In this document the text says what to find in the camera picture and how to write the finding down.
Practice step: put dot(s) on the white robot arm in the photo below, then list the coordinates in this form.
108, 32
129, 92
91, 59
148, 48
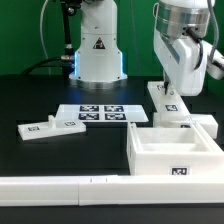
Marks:
179, 31

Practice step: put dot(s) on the white cabinet door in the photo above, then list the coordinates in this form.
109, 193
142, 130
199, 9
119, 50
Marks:
52, 127
169, 105

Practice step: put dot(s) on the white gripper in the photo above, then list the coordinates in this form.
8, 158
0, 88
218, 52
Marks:
184, 63

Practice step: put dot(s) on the white cabinet body box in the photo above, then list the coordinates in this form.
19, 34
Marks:
173, 151

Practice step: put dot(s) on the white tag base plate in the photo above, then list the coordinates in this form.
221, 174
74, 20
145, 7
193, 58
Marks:
102, 113

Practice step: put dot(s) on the white front fence rail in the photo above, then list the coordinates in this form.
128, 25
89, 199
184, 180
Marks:
110, 190

